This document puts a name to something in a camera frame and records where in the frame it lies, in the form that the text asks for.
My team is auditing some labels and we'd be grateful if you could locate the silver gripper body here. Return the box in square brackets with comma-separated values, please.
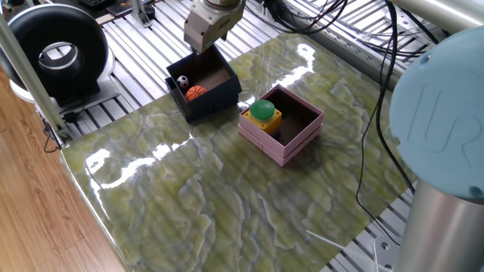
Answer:
[184, 3, 247, 54]

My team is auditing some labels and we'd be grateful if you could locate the orange mini basketball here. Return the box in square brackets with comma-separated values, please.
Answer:
[185, 85, 208, 102]

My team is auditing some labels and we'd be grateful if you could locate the dark blue box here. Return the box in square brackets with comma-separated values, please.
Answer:
[165, 45, 243, 123]

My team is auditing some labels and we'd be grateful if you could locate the yellow box green push button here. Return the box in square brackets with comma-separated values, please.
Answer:
[243, 99, 283, 134]

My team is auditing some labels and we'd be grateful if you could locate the pink open box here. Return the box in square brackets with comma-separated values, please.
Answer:
[237, 83, 325, 167]

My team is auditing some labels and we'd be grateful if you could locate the green marble pattern mat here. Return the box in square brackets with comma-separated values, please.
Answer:
[60, 32, 417, 272]

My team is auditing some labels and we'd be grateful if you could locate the white zip tie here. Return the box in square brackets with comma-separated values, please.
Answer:
[306, 229, 394, 272]

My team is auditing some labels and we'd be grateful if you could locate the small aluminium bracket post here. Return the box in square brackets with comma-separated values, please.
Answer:
[130, 0, 152, 28]

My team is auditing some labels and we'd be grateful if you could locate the black cable bundle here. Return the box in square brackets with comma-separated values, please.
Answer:
[245, 0, 449, 60]

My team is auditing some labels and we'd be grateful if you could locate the black ring-shaped device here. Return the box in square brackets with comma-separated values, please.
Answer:
[7, 2, 122, 114]

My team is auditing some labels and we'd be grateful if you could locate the aluminium frame post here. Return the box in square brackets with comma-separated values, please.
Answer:
[0, 14, 73, 144]

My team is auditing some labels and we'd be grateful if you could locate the long black cable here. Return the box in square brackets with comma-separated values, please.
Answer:
[355, 0, 417, 246]

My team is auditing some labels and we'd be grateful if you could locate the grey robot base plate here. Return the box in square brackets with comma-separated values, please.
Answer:
[373, 236, 402, 272]

